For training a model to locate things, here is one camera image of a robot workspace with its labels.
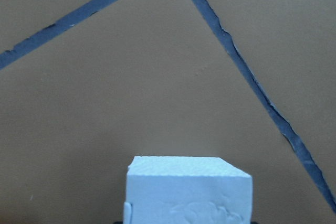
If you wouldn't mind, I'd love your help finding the light blue foam block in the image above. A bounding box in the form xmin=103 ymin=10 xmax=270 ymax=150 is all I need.
xmin=123 ymin=156 xmax=253 ymax=223

